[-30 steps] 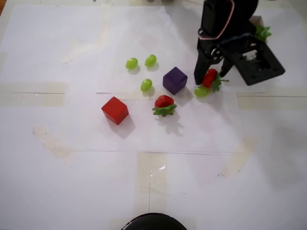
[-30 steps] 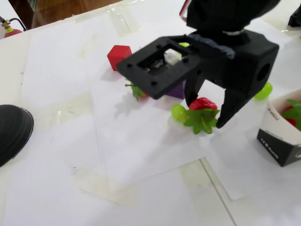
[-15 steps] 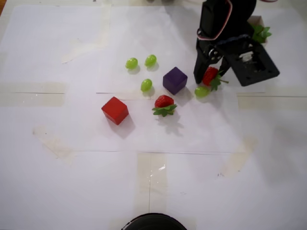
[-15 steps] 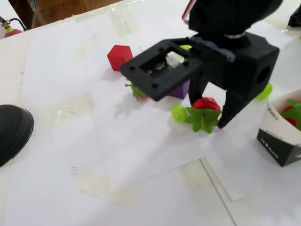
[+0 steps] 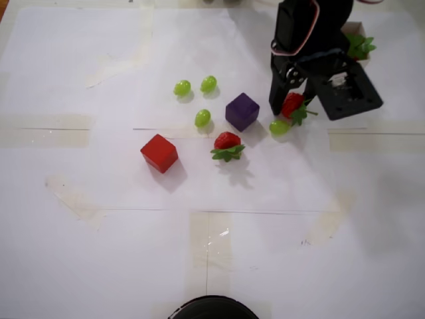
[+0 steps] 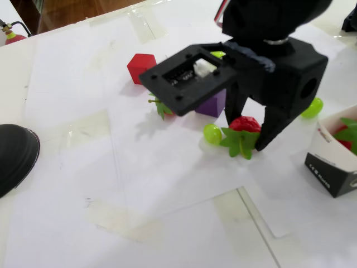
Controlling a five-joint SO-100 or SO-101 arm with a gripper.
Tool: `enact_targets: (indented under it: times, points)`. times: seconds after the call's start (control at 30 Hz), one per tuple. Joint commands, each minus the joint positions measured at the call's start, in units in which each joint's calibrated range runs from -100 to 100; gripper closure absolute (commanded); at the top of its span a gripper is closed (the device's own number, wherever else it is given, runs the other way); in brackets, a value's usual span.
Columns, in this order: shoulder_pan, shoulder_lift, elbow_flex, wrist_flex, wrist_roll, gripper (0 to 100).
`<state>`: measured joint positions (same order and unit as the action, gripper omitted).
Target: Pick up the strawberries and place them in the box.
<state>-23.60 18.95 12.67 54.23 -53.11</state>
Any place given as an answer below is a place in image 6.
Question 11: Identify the red fire extinguisher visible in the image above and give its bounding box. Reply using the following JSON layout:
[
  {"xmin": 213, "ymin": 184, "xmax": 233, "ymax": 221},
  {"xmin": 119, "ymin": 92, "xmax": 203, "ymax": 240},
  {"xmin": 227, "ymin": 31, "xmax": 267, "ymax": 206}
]
[{"xmin": 0, "ymin": 18, "xmax": 33, "ymax": 47}]

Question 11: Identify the purple wooden cube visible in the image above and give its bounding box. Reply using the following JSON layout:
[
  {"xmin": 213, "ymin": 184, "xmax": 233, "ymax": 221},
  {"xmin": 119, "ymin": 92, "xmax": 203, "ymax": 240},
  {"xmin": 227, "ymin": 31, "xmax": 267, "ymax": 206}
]
[{"xmin": 194, "ymin": 89, "xmax": 227, "ymax": 117}]

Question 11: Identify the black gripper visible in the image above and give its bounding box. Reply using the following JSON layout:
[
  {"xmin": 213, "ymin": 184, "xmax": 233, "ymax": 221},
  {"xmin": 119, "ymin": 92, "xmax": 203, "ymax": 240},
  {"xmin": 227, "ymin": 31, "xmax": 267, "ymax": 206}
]
[{"xmin": 138, "ymin": 37, "xmax": 329, "ymax": 152}]

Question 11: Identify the white paper sheet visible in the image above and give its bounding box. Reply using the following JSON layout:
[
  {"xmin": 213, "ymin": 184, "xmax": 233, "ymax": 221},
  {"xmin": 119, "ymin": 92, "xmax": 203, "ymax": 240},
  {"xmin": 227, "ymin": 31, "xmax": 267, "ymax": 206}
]
[{"xmin": 165, "ymin": 12, "xmax": 357, "ymax": 238}]

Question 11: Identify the white and black cardboard box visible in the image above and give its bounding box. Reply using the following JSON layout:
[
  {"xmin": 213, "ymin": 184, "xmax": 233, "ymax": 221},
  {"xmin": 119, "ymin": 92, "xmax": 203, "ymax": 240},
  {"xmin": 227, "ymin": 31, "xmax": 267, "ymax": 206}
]
[{"xmin": 303, "ymin": 103, "xmax": 357, "ymax": 198}]

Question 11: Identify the small red strawberry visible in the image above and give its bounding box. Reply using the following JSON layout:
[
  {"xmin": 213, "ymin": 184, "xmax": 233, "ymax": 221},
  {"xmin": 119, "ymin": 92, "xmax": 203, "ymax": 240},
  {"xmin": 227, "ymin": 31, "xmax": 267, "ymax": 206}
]
[{"xmin": 148, "ymin": 93, "xmax": 175, "ymax": 121}]

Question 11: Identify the large red strawberry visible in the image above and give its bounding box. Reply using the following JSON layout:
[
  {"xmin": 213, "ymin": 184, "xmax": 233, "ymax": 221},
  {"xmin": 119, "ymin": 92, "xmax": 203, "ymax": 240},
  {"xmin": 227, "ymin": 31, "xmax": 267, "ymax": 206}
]
[{"xmin": 219, "ymin": 116, "xmax": 262, "ymax": 160}]

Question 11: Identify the black round dome object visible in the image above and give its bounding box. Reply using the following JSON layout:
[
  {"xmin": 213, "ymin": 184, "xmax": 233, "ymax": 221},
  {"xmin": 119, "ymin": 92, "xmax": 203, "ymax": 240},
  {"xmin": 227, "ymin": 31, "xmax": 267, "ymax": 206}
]
[{"xmin": 0, "ymin": 124, "xmax": 41, "ymax": 199}]

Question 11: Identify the red white black servo cable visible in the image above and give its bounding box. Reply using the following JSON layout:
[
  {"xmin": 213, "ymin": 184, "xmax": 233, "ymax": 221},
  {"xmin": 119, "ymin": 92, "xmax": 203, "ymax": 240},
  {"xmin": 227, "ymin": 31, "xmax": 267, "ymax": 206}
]
[{"xmin": 214, "ymin": 0, "xmax": 231, "ymax": 28}]

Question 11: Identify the red strawberry with curved stem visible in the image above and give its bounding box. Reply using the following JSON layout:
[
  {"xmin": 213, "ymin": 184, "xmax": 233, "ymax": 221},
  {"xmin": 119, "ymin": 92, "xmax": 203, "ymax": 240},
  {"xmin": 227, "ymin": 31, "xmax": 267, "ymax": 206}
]
[{"xmin": 331, "ymin": 117, "xmax": 357, "ymax": 156}]

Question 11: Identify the red wooden cube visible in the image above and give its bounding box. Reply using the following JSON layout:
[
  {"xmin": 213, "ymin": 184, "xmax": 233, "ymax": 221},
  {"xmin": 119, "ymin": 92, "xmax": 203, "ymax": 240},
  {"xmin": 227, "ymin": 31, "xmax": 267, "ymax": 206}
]
[{"xmin": 127, "ymin": 53, "xmax": 156, "ymax": 85}]

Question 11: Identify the clear tape strip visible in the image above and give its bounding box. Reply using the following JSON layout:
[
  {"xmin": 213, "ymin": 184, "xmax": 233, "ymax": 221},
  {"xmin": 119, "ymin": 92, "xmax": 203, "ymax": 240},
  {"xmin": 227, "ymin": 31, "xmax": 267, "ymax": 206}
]
[{"xmin": 41, "ymin": 109, "xmax": 112, "ymax": 150}]

